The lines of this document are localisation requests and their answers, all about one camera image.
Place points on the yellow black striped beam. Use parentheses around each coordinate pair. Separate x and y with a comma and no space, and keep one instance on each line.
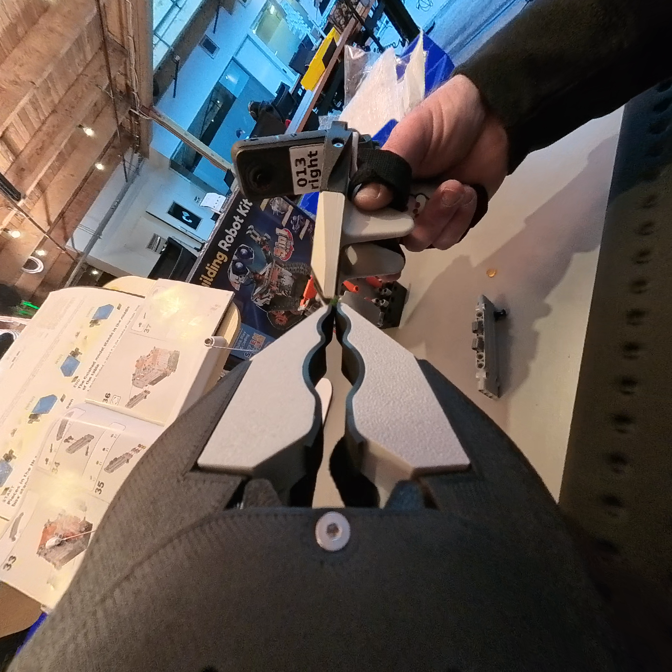
(320,57)

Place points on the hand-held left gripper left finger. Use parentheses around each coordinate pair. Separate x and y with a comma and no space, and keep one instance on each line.
(257,420)

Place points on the instruction booklet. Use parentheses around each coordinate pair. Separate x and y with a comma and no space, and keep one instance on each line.
(105,393)

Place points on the clear bubble plastic bag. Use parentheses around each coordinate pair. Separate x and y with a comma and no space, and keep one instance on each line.
(383,84)

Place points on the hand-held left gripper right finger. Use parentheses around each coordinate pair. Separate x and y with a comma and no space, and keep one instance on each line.
(409,420)

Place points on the grey orange toy brick model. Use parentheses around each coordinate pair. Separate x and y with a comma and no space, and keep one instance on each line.
(383,304)

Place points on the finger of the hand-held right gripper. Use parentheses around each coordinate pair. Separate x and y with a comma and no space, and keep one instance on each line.
(328,241)

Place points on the black studded foam pad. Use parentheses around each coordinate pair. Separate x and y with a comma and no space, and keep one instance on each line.
(619,367)

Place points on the light grey holed brick beam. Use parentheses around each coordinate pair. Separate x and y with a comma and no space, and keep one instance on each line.
(488,351)

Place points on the person's right hand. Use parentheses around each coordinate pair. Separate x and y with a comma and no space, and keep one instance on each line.
(451,136)

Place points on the blue plastic bin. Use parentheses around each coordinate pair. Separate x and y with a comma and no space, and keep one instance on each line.
(435,57)
(34,632)

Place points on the blue toy set box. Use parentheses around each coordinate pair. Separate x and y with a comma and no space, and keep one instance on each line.
(252,252)

